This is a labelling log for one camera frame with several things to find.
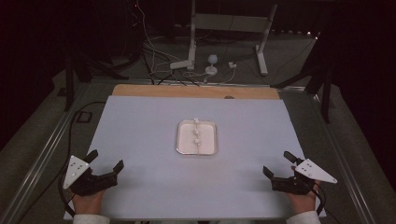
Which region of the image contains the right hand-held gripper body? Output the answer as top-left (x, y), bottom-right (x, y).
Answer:
top-left (270, 158), bottom-right (338, 196)

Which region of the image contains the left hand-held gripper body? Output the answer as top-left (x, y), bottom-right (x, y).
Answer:
top-left (63, 154), bottom-right (120, 197)

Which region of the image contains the person's left hand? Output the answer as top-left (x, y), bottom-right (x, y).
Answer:
top-left (71, 187), bottom-right (106, 217)

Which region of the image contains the person's right hand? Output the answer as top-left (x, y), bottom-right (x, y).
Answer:
top-left (285, 165), bottom-right (322, 216)

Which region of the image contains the pale blue table mat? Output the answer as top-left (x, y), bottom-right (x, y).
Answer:
top-left (63, 94), bottom-right (327, 222)

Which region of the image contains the black square floor plate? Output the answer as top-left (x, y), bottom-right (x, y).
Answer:
top-left (75, 110), bottom-right (93, 124)

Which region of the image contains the white square tray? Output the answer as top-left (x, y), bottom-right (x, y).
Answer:
top-left (175, 119), bottom-right (219, 157)

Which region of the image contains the skewer with white pieces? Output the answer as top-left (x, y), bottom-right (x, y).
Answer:
top-left (192, 117), bottom-right (203, 156)

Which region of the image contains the black tripod stand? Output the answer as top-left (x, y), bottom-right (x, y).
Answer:
top-left (269, 29), bottom-right (337, 124)
top-left (64, 46), bottom-right (141, 112)

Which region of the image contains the wooden board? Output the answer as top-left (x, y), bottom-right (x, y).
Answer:
top-left (111, 83), bottom-right (281, 101)

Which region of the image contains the white round desk lamp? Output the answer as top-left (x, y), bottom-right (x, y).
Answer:
top-left (205, 53), bottom-right (219, 77)

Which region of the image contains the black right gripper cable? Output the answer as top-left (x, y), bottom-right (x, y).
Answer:
top-left (310, 182), bottom-right (327, 217)

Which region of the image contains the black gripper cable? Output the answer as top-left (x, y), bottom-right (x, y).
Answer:
top-left (310, 182), bottom-right (327, 217)
top-left (57, 100), bottom-right (107, 218)

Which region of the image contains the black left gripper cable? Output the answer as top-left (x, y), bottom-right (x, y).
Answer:
top-left (57, 100), bottom-right (107, 218)

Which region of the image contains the metal floor rail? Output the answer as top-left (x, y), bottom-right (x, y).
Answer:
top-left (309, 90), bottom-right (379, 224)
top-left (0, 81), bottom-right (92, 224)

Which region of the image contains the tangle of floor cables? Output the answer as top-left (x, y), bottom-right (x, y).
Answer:
top-left (130, 0), bottom-right (237, 87)

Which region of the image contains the white metal stand frame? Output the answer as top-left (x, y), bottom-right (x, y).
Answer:
top-left (187, 0), bottom-right (279, 77)

